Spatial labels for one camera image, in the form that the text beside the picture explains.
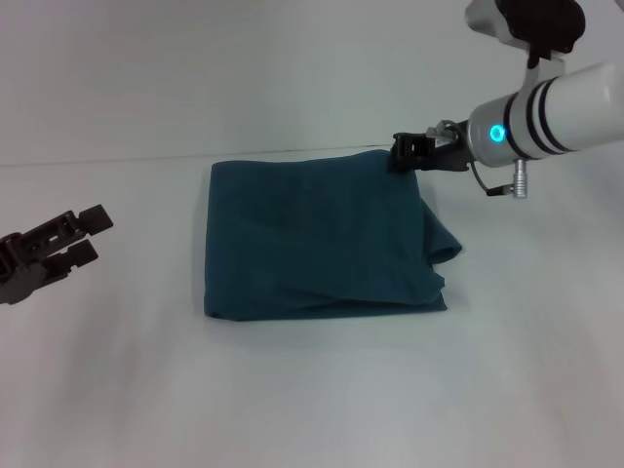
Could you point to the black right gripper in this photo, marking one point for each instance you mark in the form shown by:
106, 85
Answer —
446, 156

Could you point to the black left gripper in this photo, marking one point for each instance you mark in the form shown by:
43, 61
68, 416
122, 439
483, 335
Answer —
19, 278

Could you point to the teal t-shirt with pink print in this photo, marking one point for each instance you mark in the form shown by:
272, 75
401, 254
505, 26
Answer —
317, 234

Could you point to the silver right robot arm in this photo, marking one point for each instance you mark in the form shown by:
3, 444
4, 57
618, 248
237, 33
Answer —
551, 112

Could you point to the silver right gripper thumbscrew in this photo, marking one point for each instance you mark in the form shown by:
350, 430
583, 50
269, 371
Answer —
439, 130

